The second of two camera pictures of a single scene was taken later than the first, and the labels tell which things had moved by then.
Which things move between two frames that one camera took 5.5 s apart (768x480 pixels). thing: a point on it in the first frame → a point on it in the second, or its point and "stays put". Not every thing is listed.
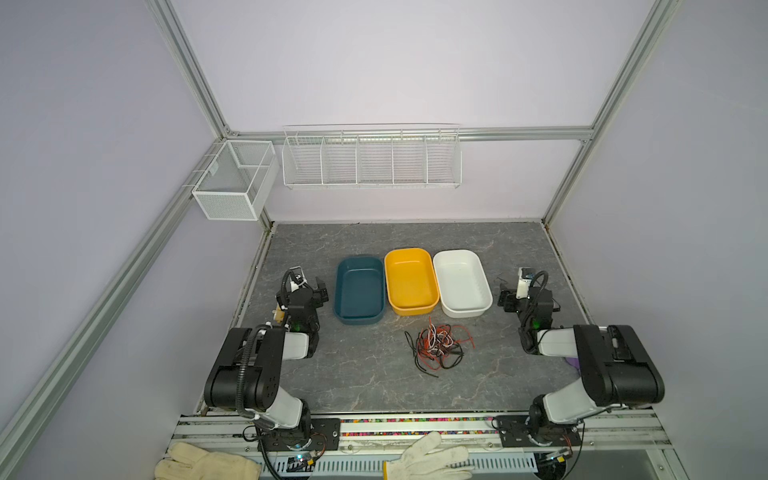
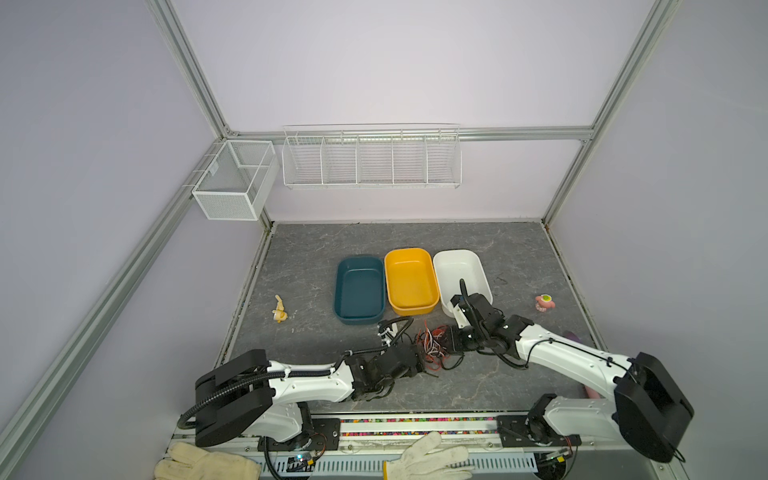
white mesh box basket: [238, 180] stays put
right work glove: [416, 463] stays put
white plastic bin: [462, 283] stays put
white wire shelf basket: [372, 156] stays put
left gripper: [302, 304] → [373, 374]
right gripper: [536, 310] → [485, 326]
